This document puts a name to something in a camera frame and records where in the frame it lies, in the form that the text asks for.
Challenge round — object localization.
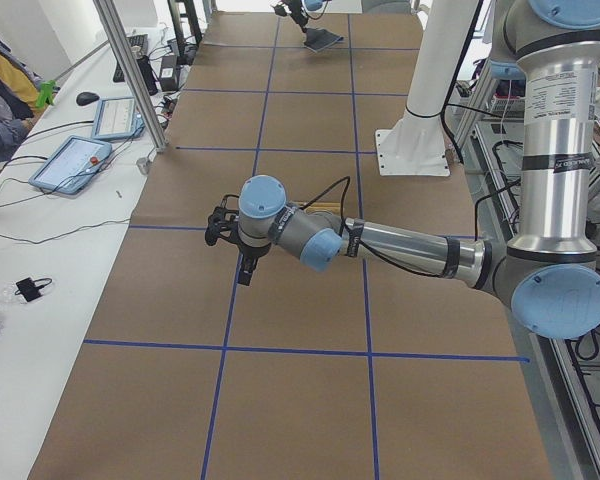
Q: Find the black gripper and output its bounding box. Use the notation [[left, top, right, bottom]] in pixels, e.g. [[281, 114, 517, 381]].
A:
[[272, 0, 309, 33], [205, 194, 240, 246]]

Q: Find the grey blue towel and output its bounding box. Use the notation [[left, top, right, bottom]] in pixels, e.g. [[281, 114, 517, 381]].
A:
[[304, 28, 344, 52]]

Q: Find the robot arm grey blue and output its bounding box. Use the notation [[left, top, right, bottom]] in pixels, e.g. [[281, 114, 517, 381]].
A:
[[271, 0, 327, 33], [205, 1, 600, 339]]

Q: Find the wooden rack rod outer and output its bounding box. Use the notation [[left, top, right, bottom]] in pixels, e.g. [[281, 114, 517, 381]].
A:
[[299, 201, 341, 215]]

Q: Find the black power adapter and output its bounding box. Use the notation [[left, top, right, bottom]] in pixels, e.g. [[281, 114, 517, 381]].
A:
[[158, 54, 181, 92]]

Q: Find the blue teach pendant far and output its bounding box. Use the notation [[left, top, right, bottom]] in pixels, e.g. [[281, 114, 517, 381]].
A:
[[91, 97, 144, 141]]

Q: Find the blue teach pendant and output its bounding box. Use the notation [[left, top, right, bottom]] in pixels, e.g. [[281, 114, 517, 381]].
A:
[[91, 97, 144, 141], [28, 135, 113, 195]]

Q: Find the black keyboard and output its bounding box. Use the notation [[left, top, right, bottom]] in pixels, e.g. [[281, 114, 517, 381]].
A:
[[112, 33, 150, 84]]

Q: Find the blue teach pendant near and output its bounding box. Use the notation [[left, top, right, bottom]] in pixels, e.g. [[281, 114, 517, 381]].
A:
[[28, 135, 113, 195]]

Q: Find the black computer mouse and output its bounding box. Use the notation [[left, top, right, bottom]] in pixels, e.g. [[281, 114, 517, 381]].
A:
[[75, 91, 100, 106]]

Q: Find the black binder clip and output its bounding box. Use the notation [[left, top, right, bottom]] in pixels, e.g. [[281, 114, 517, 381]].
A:
[[15, 277, 53, 303]]

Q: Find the green clamp tool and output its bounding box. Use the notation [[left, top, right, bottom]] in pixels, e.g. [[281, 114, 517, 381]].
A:
[[35, 80, 56, 109]]

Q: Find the person in yellow shirt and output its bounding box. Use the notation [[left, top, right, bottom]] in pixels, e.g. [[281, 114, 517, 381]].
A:
[[0, 40, 44, 162]]

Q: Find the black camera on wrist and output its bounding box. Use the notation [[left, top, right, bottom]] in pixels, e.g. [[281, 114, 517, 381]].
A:
[[237, 253, 258, 286]]

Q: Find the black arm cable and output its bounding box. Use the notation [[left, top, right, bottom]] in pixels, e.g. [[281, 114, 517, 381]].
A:
[[299, 175, 481, 277]]

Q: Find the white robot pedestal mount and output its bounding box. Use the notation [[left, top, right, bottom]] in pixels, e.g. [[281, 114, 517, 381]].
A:
[[375, 0, 482, 177]]

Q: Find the aluminium frame post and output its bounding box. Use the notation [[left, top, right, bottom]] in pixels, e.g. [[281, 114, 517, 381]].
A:
[[93, 0, 167, 153]]

